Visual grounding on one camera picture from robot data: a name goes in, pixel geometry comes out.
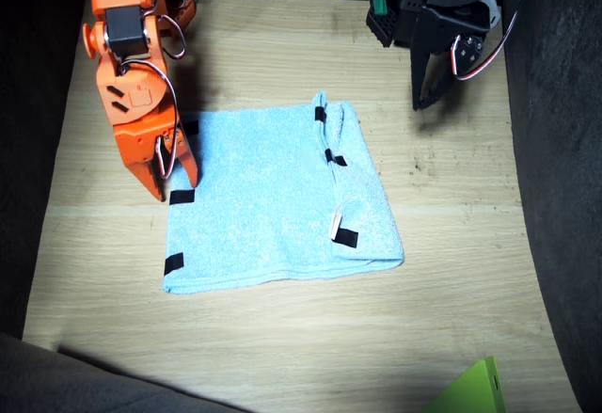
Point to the black perforated arm base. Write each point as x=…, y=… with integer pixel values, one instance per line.
x=378, y=27

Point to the lime green plastic wedge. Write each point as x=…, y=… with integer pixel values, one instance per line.
x=475, y=389

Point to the light blue towel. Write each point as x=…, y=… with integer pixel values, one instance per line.
x=263, y=206

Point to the orange perforated arm base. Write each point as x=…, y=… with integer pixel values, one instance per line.
x=188, y=11

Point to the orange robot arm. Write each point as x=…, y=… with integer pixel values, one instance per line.
x=136, y=88

